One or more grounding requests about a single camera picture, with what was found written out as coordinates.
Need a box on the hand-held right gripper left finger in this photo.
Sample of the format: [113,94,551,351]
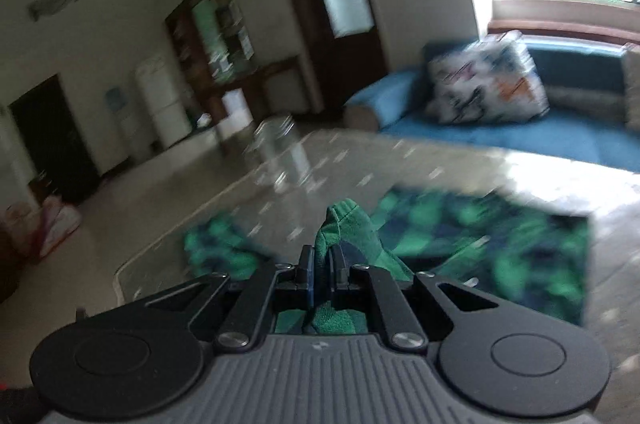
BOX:
[145,245,316,350]

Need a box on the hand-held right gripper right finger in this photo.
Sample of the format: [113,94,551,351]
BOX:
[330,248,501,350]

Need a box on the green plaid cloth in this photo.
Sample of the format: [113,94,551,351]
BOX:
[182,199,591,335]

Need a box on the grey quilted star table cover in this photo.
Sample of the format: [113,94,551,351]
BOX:
[114,128,640,405]

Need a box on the clear glass mug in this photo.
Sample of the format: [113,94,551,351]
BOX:
[245,114,308,195]

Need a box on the blue sofa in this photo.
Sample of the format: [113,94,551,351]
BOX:
[345,39,640,175]

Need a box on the dark wooden desk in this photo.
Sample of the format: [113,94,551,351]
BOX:
[205,56,311,140]

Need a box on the white fridge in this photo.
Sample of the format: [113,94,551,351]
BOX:
[132,51,193,150]

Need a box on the water dispenser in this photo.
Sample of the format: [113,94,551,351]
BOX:
[105,86,143,165]

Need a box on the butterfly print pillow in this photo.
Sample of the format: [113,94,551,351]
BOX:
[427,31,551,125]

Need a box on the red and white bag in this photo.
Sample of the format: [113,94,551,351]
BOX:
[5,196,83,260]

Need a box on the dark wooden shelf cabinet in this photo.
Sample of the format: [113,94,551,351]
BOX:
[165,0,258,120]

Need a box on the dark wooden door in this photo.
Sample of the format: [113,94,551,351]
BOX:
[270,0,388,115]

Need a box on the dark doorway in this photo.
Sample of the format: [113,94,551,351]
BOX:
[7,74,101,205]

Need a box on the beige cushion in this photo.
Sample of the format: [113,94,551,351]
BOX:
[622,46,640,130]

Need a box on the wall light fixture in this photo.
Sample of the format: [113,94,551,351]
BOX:
[27,0,83,22]

